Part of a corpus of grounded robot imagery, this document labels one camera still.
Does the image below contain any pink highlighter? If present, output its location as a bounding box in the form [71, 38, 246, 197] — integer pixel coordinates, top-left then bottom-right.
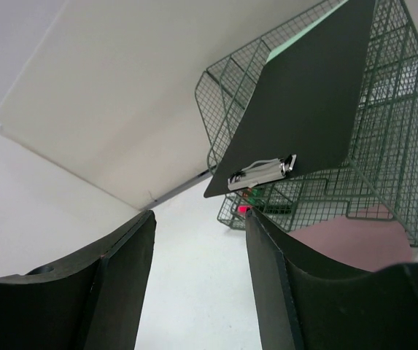
[236, 205, 252, 216]

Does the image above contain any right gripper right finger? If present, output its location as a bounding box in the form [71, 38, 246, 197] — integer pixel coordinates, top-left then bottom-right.
[245, 209, 418, 349]

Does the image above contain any green clipboard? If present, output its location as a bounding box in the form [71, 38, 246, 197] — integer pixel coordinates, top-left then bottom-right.
[266, 0, 348, 63]

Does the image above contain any green wire mesh organizer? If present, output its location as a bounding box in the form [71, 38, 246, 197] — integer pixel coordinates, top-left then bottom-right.
[195, 1, 418, 247]

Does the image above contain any black clipboard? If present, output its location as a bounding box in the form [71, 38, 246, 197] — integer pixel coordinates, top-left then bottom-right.
[204, 1, 376, 198]

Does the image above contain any pink clipboard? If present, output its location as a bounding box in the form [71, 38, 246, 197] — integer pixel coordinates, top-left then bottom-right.
[289, 216, 413, 271]

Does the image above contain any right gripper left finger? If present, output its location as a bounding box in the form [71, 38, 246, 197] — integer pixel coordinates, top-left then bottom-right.
[0, 210, 156, 349]

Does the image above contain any aluminium rail back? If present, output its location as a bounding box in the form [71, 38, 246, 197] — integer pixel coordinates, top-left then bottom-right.
[140, 169, 212, 211]

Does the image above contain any orange highlighter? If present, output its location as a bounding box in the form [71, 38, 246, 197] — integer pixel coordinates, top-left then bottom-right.
[243, 189, 252, 198]

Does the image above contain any green highlighter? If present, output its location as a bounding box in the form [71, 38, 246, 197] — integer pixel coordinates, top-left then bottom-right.
[247, 187, 265, 206]

